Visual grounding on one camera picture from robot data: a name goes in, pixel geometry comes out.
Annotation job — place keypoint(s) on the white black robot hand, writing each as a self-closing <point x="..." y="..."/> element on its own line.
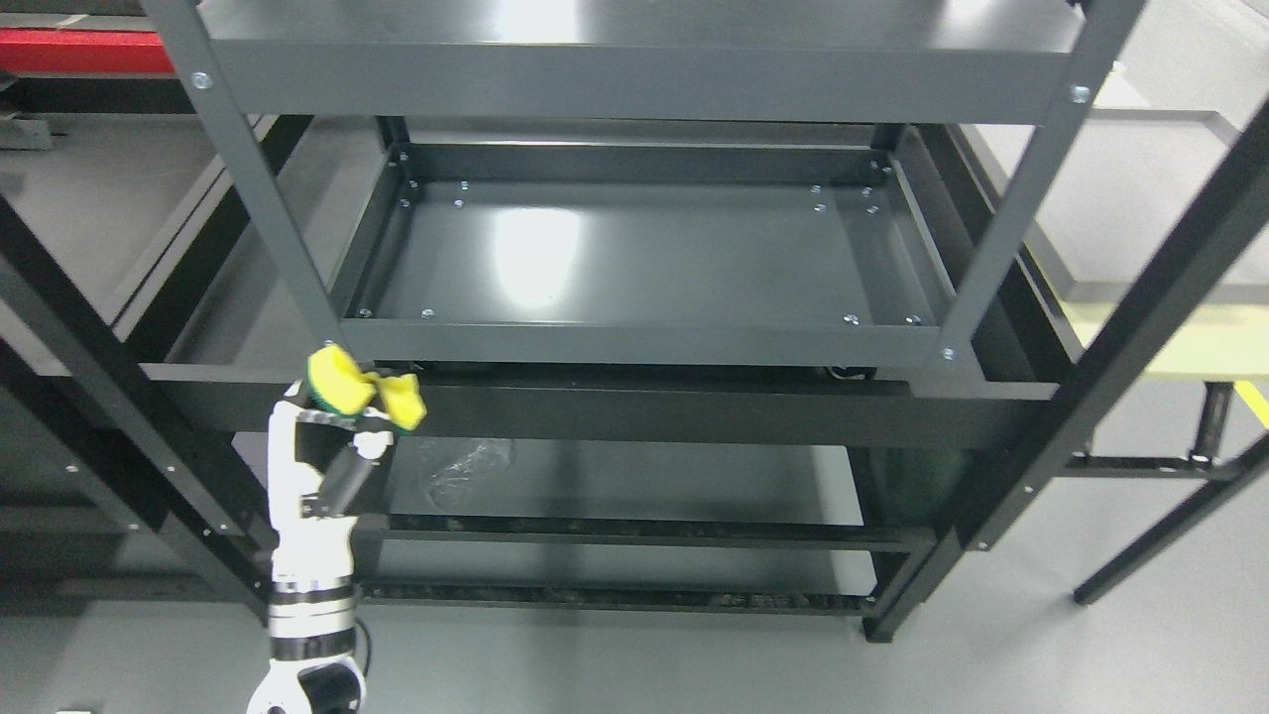
<point x="318" y="463"/>

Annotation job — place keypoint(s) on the green yellow sponge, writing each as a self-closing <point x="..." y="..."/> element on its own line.
<point x="343" y="386"/>

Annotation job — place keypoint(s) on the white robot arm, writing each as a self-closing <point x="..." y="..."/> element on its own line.
<point x="313" y="636"/>

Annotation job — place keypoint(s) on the grey metal shelf unit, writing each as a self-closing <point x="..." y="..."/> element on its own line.
<point x="715" y="306"/>

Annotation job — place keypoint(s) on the black frame table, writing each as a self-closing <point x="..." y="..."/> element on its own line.
<point x="1189" y="435"/>

